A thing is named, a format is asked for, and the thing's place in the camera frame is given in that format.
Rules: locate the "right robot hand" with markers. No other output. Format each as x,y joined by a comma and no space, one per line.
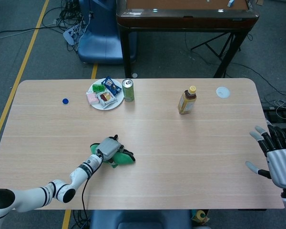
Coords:
276,162

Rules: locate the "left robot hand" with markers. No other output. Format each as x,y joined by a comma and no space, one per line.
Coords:
109,149

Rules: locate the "green microfiber cloth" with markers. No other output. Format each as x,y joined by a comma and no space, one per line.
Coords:
122,159

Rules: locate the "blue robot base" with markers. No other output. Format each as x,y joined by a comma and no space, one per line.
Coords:
99,35

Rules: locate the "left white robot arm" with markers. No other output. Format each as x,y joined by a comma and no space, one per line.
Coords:
50,188

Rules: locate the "white round plate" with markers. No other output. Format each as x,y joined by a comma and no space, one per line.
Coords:
99,105

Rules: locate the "white red snack packet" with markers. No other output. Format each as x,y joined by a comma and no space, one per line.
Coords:
106,97

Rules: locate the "pink snack packet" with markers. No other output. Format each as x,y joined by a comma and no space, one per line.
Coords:
92,97

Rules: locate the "green drink can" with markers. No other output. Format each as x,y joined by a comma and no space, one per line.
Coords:
128,91

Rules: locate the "green snack packet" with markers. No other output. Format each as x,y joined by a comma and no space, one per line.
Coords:
98,88

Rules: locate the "blue cookie packet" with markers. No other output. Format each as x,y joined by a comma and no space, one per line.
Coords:
111,85

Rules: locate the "blue bottle cap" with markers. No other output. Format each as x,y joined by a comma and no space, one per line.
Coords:
65,101

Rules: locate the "blue grey robot torso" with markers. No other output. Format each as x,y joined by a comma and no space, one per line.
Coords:
140,219

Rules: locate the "yellow tea bottle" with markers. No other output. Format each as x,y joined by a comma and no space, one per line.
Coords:
187,101

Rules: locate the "black tripod stand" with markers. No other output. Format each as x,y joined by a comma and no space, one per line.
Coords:
214,45

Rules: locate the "dark wooden side table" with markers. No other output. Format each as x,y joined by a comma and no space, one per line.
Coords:
181,21

